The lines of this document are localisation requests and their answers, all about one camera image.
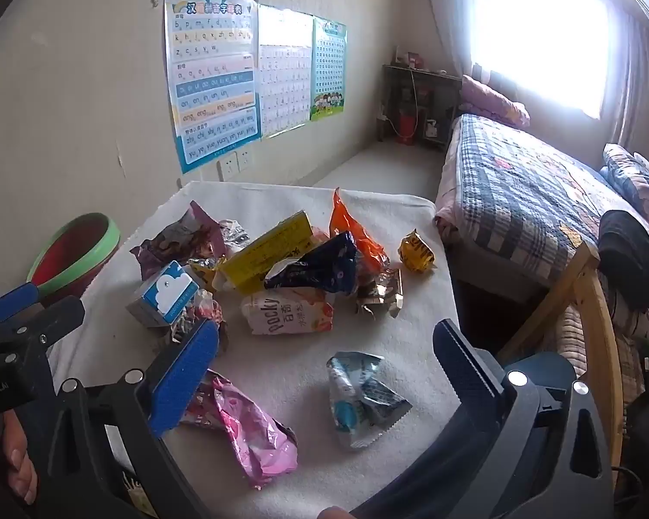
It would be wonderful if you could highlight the yellow black striped wrapper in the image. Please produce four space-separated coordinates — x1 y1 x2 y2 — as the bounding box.
398 230 438 274

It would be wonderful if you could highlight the teal grid wall poster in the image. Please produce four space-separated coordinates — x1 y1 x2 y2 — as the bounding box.
309 17 348 122

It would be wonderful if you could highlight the bed with plaid quilt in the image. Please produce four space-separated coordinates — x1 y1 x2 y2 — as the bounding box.
435 113 649 293

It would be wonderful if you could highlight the purple snack bag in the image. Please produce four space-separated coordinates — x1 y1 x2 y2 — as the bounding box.
130 201 228 282

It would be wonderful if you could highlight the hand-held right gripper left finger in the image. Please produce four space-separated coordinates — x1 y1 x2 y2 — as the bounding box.
46 319 220 519

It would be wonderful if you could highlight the sheer white curtain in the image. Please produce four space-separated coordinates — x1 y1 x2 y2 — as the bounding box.
600 0 649 166
422 0 488 79

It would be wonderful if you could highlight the blue white small carton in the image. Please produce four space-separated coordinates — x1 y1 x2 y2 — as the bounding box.
126 260 201 328

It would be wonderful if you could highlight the white pink snack box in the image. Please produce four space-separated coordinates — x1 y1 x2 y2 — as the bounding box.
241 288 336 336

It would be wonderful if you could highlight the light blue wrapper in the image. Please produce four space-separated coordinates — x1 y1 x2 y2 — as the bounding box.
326 351 413 452

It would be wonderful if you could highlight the dark metal shelf rack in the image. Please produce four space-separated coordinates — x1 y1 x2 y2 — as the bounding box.
383 62 463 152

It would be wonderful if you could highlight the black garment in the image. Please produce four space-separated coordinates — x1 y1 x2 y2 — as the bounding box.
598 210 649 309

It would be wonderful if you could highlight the yellow cardboard box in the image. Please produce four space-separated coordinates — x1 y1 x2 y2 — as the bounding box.
219 210 315 290

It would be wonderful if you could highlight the dark blue snack bag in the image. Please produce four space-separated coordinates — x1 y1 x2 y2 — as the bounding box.
264 231 360 297

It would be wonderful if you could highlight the pink folded blanket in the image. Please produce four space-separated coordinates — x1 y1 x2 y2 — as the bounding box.
459 74 531 129

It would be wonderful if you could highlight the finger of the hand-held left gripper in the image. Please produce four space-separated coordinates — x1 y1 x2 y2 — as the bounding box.
0 295 86 371
0 281 40 336

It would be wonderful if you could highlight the white table cloth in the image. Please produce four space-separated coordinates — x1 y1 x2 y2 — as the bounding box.
48 181 466 519

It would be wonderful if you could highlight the blue letter wall poster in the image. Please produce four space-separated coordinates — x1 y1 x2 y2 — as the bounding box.
165 0 263 175

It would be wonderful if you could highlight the cartoon printed blanket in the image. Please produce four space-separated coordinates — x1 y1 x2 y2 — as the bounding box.
552 276 649 390

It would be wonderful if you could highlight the blue floral pillow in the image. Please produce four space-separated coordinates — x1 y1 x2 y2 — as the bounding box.
600 143 649 231

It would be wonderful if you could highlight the bright window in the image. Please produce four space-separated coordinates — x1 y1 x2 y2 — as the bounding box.
468 0 628 120

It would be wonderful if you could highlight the silver gold wrapper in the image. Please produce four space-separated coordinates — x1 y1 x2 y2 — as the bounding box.
355 269 406 319

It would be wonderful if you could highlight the red silver wrapper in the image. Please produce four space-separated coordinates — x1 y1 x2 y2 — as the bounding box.
167 289 231 358

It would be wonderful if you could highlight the person's left hand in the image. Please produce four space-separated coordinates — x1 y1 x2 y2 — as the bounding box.
0 410 40 506

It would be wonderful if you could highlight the yellow silver wrapper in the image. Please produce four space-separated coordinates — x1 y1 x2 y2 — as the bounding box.
186 256 228 293

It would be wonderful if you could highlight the red bin with green rim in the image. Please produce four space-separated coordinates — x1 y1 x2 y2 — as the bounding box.
26 213 121 304

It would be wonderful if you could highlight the wooden chair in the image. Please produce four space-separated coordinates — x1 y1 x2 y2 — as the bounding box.
498 240 625 477

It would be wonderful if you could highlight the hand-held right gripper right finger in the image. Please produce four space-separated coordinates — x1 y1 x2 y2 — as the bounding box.
351 319 614 519

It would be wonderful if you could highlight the pink foil bag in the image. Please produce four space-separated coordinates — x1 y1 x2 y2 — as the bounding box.
181 368 298 490

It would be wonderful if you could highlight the white pink chart wall poster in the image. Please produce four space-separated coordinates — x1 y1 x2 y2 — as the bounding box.
257 4 315 138

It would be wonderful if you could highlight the red container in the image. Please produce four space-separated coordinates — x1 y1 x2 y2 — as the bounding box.
397 109 418 146

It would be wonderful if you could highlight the orange snack bag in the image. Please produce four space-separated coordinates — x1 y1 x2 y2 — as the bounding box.
329 188 391 274

